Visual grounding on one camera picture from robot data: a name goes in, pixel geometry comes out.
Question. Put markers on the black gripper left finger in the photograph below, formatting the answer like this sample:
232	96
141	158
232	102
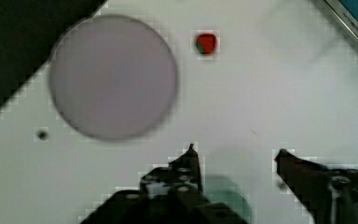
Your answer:
161	183

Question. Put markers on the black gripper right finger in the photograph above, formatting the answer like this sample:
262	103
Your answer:
329	195

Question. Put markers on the green mug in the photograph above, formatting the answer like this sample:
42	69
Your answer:
221	189

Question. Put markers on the round grey plate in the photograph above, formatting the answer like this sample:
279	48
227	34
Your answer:
112	78

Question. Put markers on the dark red strawberry toy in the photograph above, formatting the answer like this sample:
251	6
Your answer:
206	43

